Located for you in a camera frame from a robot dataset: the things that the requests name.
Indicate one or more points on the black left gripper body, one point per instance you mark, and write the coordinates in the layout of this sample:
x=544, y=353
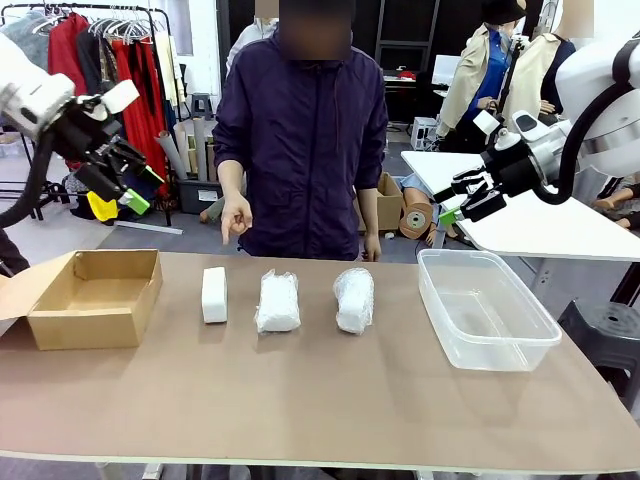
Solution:
x=82, y=135

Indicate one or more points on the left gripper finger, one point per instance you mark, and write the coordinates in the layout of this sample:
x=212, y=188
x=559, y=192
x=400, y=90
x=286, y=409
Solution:
x=105, y=181
x=131, y=161

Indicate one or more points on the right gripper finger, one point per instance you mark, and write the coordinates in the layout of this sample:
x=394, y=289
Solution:
x=472, y=181
x=482, y=206

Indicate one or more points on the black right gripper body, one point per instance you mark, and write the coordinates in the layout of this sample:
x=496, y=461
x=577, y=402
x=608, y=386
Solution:
x=515, y=172

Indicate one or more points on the unwrapped white clock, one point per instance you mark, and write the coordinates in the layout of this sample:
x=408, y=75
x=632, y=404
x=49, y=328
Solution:
x=215, y=295

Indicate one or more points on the bubble-wrapped white clock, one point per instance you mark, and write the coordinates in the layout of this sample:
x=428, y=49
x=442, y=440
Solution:
x=354, y=302

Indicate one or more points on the film-wrapped white clock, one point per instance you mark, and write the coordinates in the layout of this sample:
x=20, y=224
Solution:
x=278, y=305

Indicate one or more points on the person's right forearm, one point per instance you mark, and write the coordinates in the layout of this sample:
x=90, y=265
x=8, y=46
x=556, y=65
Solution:
x=231, y=175

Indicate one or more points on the person's left forearm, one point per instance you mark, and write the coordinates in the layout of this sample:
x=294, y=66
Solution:
x=367, y=205

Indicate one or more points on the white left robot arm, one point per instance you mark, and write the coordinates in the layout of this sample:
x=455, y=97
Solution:
x=30, y=95

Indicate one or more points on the person's left hand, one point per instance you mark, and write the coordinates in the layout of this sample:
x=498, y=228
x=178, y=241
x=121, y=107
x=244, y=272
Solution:
x=373, y=247

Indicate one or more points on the person's right hand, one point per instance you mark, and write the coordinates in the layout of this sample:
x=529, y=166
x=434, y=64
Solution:
x=239, y=215

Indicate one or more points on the yellow plastic item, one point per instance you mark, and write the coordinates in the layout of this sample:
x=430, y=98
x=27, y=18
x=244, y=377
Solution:
x=102, y=207

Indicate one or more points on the long red dress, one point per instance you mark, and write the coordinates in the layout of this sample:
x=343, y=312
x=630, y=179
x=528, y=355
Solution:
x=142, y=125

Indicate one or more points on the grey rolled tube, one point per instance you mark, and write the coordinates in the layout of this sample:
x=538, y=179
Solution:
x=172, y=155

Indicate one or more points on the white work table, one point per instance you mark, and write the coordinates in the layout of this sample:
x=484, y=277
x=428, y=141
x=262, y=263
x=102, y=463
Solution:
x=540, y=225

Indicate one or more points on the tan mannequin torso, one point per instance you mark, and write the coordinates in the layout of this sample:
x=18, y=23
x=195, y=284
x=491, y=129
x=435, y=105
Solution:
x=417, y=215

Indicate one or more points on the grey metal bar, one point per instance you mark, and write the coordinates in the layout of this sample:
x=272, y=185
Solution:
x=150, y=228

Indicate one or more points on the white computer case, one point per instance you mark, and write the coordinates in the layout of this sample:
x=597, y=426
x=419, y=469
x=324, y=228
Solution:
x=424, y=132

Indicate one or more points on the brown cardboard tube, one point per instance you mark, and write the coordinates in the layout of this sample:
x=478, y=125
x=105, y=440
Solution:
x=200, y=150

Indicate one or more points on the black storage bin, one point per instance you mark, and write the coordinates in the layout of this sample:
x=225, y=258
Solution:
x=197, y=195

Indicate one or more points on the black hanging garment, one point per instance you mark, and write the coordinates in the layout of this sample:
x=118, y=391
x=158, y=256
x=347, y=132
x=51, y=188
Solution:
x=92, y=60

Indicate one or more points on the short red garment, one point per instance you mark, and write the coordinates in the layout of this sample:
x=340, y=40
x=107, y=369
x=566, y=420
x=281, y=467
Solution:
x=67, y=55

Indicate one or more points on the small open cardboard box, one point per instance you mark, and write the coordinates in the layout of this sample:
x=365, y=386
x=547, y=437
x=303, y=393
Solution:
x=390, y=205

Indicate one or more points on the grey step stool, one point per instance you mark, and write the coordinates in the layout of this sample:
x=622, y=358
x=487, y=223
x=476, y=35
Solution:
x=202, y=106

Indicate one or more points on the cream hanging garment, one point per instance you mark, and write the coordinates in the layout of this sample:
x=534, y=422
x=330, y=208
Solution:
x=165, y=70

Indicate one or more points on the mannequin with beige coat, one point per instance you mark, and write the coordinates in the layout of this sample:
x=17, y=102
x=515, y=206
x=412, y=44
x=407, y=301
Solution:
x=475, y=75

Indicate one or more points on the grey furry garment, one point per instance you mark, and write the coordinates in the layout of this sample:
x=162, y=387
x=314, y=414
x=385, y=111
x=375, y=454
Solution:
x=27, y=42

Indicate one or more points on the loose mannequin limbs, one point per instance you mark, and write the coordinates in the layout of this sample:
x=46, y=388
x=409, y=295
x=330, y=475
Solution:
x=620, y=205

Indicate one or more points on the mannequin with cream coat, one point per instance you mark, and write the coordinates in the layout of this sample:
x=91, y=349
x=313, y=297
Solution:
x=540, y=65

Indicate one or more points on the white desk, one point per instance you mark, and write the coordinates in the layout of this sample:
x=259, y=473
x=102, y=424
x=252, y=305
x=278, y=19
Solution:
x=400, y=87

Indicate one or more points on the clear plastic container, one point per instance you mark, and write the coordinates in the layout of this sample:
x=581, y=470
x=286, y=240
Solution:
x=500, y=345

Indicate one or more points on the open brown cardboard box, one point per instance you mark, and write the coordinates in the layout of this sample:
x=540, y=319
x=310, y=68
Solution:
x=85, y=327

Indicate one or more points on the black metal shelf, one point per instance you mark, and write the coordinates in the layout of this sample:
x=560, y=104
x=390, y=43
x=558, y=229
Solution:
x=405, y=30

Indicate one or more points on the person in white shirt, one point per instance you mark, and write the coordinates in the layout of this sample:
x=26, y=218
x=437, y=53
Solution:
x=250, y=45

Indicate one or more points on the person in purple jacket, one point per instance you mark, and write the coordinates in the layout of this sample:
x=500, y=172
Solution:
x=305, y=150

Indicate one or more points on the black plastic stool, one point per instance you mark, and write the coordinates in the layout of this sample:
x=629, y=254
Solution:
x=605, y=335

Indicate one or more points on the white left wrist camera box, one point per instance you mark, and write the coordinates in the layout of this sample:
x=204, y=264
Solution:
x=120, y=96

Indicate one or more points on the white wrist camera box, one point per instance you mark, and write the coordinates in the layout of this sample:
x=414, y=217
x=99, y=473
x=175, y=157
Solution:
x=120, y=96
x=486, y=121

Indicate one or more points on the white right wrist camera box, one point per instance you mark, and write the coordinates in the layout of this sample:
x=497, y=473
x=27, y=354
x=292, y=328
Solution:
x=486, y=121

